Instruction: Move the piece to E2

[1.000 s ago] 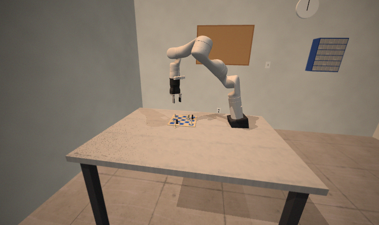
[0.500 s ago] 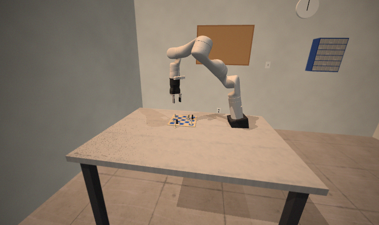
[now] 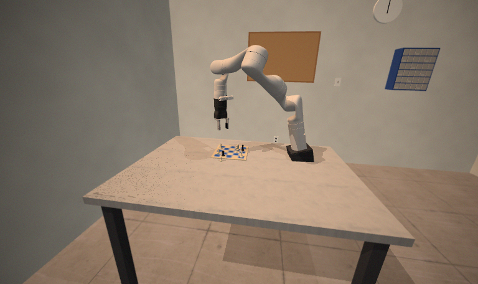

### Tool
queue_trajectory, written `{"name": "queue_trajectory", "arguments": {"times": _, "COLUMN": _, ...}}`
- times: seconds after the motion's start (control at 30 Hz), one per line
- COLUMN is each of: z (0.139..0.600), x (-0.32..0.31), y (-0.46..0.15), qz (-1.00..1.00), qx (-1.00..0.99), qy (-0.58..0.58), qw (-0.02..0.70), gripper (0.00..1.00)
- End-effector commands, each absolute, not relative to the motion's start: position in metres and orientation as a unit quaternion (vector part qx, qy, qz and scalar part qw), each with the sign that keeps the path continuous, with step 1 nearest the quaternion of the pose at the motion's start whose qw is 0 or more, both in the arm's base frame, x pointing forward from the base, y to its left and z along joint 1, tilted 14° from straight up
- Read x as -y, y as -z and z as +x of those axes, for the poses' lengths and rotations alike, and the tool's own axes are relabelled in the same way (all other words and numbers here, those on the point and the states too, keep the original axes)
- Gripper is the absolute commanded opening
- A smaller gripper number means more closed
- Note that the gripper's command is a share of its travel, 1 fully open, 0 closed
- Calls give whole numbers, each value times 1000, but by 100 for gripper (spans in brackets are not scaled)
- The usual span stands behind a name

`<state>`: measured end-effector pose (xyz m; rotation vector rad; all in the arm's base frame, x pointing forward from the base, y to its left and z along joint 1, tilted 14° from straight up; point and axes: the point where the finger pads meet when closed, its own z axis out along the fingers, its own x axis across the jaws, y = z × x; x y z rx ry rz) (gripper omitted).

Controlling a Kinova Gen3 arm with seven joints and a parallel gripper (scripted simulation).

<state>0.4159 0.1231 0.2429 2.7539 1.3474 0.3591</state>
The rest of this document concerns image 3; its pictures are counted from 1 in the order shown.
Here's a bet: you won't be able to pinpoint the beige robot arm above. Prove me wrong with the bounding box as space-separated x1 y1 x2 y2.
210 45 307 151

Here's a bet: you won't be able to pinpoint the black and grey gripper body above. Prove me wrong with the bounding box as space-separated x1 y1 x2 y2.
214 90 233 119

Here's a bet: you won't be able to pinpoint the blue and tan chessboard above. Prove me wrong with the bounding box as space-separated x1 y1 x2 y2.
211 145 248 161

